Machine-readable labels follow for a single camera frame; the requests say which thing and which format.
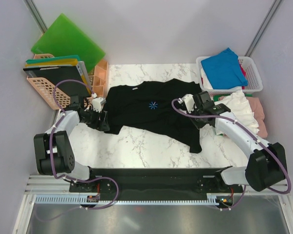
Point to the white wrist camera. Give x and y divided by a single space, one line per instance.
97 103
188 101

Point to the yellow folder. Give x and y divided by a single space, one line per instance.
43 62

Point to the black t shirt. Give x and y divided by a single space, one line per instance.
147 106

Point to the green t shirt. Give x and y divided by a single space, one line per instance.
217 97

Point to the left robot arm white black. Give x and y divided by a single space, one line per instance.
53 152

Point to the white slotted cable duct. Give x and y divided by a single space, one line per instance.
87 200

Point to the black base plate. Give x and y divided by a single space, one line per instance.
158 184

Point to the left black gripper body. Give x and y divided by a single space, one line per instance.
94 122

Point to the blue folded t shirt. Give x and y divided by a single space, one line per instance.
224 71

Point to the orange file basket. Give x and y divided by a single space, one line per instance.
45 88

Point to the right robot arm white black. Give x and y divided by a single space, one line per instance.
266 162

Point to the white crumpled t shirt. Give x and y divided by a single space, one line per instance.
240 107

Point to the black folder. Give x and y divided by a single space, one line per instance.
55 74

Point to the pink t shirt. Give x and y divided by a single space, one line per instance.
259 115

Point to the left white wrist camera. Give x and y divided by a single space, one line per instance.
97 103

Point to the green plastic board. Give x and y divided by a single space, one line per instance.
65 38

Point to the teal folder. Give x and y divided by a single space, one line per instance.
48 57

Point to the red garment in basket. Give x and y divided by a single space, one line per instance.
243 70

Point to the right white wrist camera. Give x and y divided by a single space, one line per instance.
188 101

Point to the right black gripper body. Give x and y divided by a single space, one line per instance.
198 121

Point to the orange compartment organizer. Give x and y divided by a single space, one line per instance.
99 76

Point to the white laundry basket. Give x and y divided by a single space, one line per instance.
252 76

